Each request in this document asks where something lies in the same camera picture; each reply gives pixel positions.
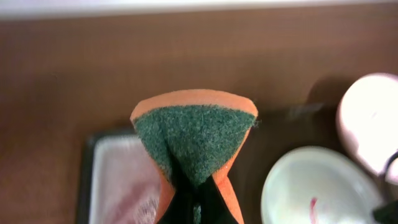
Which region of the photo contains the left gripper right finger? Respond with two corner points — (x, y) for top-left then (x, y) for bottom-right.
(197, 176), (238, 224)

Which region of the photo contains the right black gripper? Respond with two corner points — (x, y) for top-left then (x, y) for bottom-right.
(373, 201), (397, 224)

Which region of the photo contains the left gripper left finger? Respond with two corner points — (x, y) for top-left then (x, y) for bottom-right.
(157, 162), (195, 224)

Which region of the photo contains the orange green scrub sponge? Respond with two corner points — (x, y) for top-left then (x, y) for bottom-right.
(131, 90), (258, 223)

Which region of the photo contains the pale green plate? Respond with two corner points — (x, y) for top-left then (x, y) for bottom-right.
(261, 146), (384, 224)

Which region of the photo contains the small tray with soapy water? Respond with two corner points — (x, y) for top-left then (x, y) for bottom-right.
(75, 128), (160, 224)

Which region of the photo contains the large brown serving tray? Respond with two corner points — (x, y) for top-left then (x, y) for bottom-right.
(226, 102), (398, 224)

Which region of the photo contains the pinkish white plate top right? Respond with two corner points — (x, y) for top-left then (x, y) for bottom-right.
(336, 73), (397, 176)

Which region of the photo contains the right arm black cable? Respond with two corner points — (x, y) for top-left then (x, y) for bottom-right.
(378, 151), (398, 180)

